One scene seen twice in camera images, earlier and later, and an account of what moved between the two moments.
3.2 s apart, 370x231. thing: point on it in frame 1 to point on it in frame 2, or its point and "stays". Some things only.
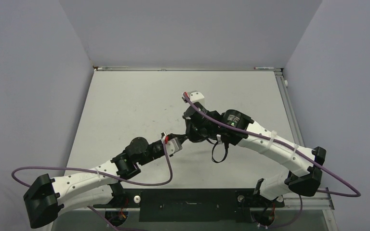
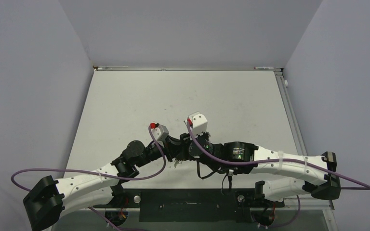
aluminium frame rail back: x=178 y=69 stays
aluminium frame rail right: x=288 y=108 stays
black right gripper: x=192 y=135 to x=204 y=134
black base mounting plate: x=196 y=205 stays
